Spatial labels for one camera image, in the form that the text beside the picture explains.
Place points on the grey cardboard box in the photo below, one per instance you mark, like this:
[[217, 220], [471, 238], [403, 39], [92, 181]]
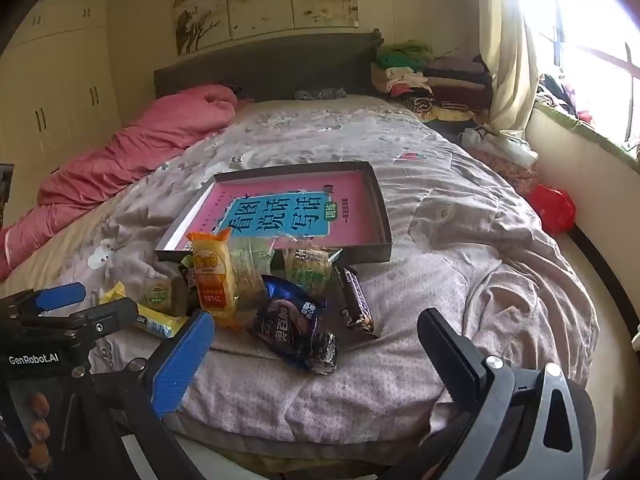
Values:
[[370, 255]]

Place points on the window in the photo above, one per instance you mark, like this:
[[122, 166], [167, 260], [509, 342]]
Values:
[[590, 35]]

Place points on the gold wafer bar packet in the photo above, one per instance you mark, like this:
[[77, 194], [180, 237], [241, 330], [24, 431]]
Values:
[[155, 322]]

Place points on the dark patterned pillow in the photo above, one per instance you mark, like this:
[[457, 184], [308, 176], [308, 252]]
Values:
[[320, 94]]

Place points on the dark brown chocolate bar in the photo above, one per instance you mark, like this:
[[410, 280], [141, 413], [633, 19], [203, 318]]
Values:
[[355, 302]]

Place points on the cream wardrobe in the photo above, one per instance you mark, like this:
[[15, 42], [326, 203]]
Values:
[[55, 85]]

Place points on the red plastic bag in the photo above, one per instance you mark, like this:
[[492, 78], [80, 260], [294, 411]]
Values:
[[550, 207]]

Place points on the pile of folded clothes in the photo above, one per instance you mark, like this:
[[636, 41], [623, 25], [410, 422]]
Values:
[[430, 80]]

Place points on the clothes on window sill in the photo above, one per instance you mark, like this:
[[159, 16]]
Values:
[[565, 97]]

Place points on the pink and blue book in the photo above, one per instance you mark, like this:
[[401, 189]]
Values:
[[345, 200]]

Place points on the dark green snack packet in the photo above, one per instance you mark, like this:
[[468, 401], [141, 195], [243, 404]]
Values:
[[189, 285]]

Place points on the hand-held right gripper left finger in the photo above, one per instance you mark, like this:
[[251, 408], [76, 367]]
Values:
[[182, 365]]

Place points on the dark grey headboard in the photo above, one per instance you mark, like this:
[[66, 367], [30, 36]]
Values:
[[280, 67]]

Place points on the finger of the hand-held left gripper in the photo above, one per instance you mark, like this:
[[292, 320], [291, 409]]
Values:
[[60, 296], [105, 317]]

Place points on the cream curtain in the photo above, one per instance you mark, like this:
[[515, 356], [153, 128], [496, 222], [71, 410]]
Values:
[[505, 60]]

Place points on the orange rice cracker packet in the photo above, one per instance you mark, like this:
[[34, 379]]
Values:
[[212, 280]]

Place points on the wall painting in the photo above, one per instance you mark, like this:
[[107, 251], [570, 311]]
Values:
[[260, 0]]

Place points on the person's left hand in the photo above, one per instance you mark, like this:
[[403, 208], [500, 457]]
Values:
[[39, 427]]

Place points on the yellow cake packet green label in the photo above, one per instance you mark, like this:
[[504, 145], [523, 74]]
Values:
[[157, 292]]

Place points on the blue cookie packet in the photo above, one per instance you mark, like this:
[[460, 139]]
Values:
[[295, 330]]

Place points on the pink quilt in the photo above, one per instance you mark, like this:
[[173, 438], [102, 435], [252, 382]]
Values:
[[150, 145]]

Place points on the clear nut bar packet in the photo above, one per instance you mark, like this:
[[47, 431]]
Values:
[[307, 267]]

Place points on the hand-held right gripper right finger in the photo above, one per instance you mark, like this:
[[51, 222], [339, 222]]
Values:
[[452, 355]]

